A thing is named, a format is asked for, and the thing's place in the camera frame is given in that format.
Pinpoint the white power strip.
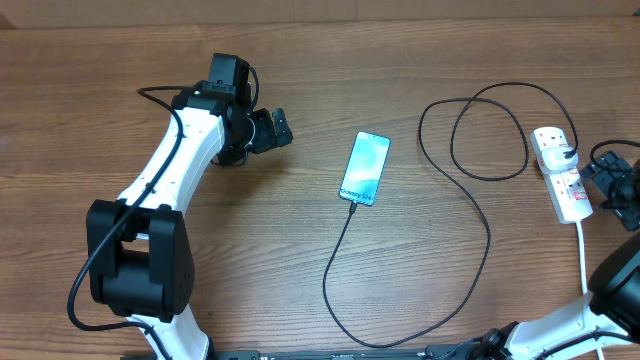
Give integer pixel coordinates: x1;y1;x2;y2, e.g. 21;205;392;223
531;127;593;224

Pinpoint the white charger plug adapter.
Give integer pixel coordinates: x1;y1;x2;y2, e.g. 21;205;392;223
539;146;578;175

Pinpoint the blue Galaxy smartphone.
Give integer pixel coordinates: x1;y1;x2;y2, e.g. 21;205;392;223
339;131;391;206

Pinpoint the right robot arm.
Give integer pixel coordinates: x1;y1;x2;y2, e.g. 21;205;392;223
467;234;639;359

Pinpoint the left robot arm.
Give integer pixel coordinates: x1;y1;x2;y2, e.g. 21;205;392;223
67;53;293;359

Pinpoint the black USB charging cable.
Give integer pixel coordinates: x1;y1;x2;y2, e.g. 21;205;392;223
322;82;580;349

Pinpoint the white power strip cord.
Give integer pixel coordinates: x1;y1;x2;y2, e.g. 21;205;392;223
574;221;606;360

